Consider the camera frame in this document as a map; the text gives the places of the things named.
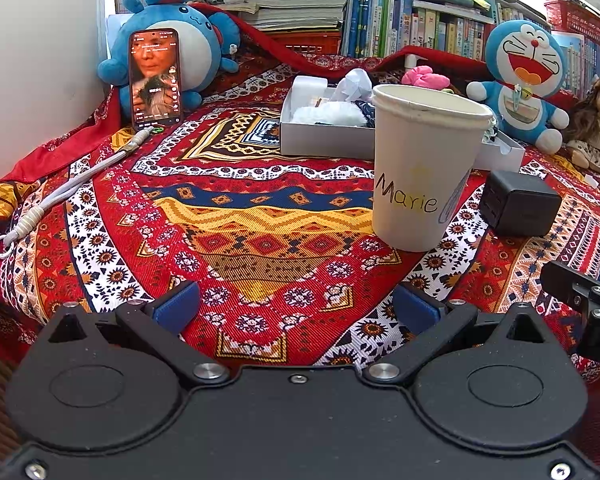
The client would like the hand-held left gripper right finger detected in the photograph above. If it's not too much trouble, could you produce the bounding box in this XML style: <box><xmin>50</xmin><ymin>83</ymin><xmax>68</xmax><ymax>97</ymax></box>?
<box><xmin>363</xmin><ymin>282</ymin><xmax>552</xmax><ymax>387</ymax></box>

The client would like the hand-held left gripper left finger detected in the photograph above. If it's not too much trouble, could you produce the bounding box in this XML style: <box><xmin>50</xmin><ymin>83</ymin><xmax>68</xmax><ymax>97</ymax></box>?
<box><xmin>46</xmin><ymin>280</ymin><xmax>231</xmax><ymax>387</ymax></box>

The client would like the white shallow cardboard box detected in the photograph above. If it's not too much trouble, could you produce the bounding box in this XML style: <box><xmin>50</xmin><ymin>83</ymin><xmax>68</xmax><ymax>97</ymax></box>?
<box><xmin>279</xmin><ymin>75</ymin><xmax>526</xmax><ymax>173</ymax></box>

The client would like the dark blue patterned cloth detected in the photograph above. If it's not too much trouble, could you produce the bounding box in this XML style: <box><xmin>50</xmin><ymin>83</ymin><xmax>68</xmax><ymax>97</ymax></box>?
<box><xmin>354</xmin><ymin>99</ymin><xmax>377</xmax><ymax>128</ymax></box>

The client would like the white fluffy plush ball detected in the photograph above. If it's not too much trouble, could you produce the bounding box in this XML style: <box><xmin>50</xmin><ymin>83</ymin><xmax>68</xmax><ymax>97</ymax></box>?
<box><xmin>292</xmin><ymin>101</ymin><xmax>368</xmax><ymax>128</ymax></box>

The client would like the pink sock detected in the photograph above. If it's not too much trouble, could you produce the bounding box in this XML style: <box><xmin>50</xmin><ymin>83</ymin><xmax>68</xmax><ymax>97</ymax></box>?
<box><xmin>401</xmin><ymin>65</ymin><xmax>452</xmax><ymax>92</ymax></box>

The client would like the white foam block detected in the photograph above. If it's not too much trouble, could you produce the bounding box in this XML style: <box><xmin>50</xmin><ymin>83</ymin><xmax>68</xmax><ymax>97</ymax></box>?
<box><xmin>292</xmin><ymin>76</ymin><xmax>329</xmax><ymax>108</ymax></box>

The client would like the black charger block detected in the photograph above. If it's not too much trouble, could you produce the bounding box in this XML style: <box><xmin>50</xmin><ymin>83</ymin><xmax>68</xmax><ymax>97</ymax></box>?
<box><xmin>480</xmin><ymin>170</ymin><xmax>563</xmax><ymax>237</ymax></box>

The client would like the white paper cup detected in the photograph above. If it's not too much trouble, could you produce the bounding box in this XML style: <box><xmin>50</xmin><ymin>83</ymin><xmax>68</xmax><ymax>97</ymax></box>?
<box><xmin>371</xmin><ymin>84</ymin><xmax>495</xmax><ymax>253</ymax></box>

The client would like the smartphone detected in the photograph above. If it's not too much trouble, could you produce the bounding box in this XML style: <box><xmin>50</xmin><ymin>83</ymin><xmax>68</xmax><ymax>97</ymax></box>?
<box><xmin>129</xmin><ymin>28</ymin><xmax>186</xmax><ymax>128</ymax></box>

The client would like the blue cat plush toy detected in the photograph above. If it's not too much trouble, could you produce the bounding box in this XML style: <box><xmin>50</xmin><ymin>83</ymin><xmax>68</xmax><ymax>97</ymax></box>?
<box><xmin>466</xmin><ymin>20</ymin><xmax>571</xmax><ymax>155</ymax></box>

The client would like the blue round plush toy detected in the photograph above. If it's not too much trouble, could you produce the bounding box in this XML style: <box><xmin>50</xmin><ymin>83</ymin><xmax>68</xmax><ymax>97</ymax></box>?
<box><xmin>97</xmin><ymin>0</ymin><xmax>241</xmax><ymax>111</ymax></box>

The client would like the red plastic basket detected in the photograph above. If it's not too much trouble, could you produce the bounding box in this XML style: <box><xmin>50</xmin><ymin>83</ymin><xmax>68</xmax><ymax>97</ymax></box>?
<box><xmin>544</xmin><ymin>0</ymin><xmax>600</xmax><ymax>46</ymax></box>

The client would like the row of standing books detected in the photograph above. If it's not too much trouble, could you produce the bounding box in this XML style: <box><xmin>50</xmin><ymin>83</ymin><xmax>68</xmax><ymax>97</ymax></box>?
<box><xmin>340</xmin><ymin>0</ymin><xmax>600</xmax><ymax>78</ymax></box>

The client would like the orange plastic crate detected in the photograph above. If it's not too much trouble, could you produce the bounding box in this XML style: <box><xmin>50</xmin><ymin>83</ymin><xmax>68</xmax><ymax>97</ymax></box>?
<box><xmin>267</xmin><ymin>29</ymin><xmax>342</xmax><ymax>53</ymax></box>

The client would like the white lanyard cord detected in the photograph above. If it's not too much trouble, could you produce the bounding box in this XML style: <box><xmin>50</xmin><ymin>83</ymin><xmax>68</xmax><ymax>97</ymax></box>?
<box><xmin>0</xmin><ymin>127</ymin><xmax>163</xmax><ymax>260</ymax></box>

